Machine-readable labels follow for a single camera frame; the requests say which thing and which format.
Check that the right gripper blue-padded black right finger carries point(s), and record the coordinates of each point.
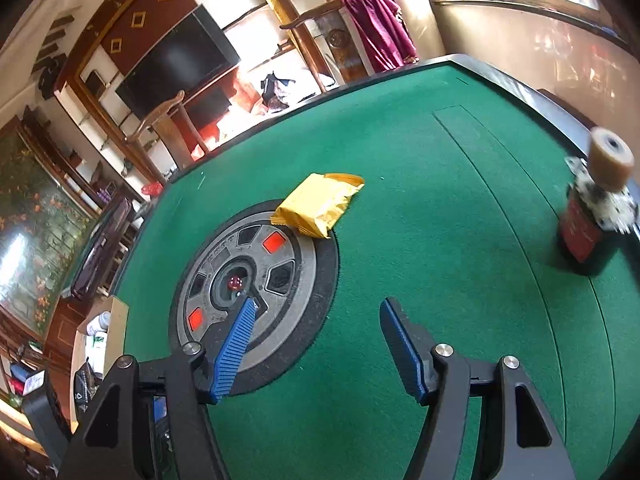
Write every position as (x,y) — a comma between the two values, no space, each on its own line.
(517,438)

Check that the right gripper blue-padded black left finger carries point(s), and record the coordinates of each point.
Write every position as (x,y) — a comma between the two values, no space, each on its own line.
(116,438)

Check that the yellow snack packet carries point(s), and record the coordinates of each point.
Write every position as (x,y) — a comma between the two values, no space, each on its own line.
(316,204)

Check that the black snack bag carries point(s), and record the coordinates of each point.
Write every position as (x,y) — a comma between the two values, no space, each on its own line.
(84,388)

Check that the white green tube in box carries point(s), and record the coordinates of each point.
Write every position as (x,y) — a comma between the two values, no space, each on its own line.
(95,349)

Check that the cardboard box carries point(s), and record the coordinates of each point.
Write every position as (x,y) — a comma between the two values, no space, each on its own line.
(114,343)

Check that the white bottle in box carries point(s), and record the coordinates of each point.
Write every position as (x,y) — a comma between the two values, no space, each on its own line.
(99,324)

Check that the dark glossy side table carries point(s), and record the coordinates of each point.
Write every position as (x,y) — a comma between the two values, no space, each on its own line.
(90,267)

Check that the red black canister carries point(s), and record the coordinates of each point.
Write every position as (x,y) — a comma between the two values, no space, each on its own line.
(586,246)

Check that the floral painting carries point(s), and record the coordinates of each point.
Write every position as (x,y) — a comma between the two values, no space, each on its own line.
(42,232)

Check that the round mahjong table centre console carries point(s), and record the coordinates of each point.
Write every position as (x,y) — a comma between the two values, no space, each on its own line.
(292,278)

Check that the red plastic item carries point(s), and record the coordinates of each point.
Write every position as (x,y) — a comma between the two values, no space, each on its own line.
(153,189)

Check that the brown roller with white gear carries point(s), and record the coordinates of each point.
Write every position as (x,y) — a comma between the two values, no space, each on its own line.
(601,178)

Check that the wooden shelving unit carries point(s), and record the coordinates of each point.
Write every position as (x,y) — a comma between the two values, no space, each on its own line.
(76,131)

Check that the wooden chair left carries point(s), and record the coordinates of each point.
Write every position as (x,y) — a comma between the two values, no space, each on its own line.
(160,121)

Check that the wooden chair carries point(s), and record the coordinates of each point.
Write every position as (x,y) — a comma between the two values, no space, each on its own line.
(160,121)
(334,33)

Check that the dark clothes pile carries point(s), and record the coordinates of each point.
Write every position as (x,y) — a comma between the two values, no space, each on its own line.
(275,92)

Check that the black television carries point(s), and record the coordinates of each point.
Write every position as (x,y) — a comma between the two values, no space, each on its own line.
(192,54)

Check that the magenta cloth on chair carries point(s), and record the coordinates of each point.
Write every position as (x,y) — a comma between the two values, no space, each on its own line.
(382,33)

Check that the wooden chair right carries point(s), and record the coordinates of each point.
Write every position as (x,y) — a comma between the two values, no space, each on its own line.
(334,33)

